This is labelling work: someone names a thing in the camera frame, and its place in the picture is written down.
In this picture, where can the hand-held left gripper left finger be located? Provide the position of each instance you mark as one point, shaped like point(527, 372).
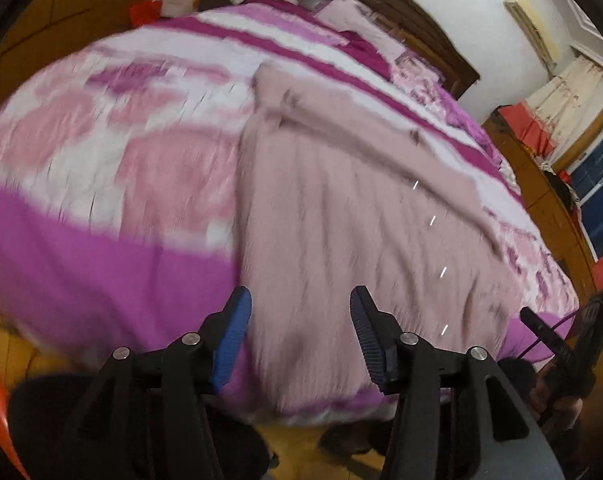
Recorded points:
point(233, 336)

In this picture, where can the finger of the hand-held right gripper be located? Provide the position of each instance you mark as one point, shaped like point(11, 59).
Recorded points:
point(595, 322)
point(546, 332)

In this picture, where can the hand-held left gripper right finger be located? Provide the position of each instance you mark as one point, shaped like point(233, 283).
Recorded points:
point(369, 332)

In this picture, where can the pale pink knit sweater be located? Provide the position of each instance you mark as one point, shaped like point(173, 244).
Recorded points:
point(341, 240)

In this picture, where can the person's right hand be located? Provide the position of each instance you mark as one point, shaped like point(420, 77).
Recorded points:
point(556, 400)

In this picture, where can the wooden side cabinet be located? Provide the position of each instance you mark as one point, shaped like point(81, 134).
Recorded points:
point(536, 180)

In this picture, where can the red hanging cloth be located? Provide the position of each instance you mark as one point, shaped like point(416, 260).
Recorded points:
point(526, 127)

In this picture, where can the pink white magenta blanket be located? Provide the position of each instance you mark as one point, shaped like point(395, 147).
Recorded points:
point(106, 170)

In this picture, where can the cream curtain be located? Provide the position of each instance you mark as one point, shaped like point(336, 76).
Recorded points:
point(571, 105)

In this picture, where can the pink patterned pillow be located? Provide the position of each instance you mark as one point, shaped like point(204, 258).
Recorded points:
point(419, 77)

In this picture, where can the dark wooden headboard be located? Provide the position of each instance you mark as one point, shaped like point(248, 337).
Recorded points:
point(396, 5)

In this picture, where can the red cloth bundle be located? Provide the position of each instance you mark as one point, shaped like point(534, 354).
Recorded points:
point(144, 11)

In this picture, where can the cream wall air conditioner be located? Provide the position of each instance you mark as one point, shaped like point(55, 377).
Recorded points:
point(534, 30)

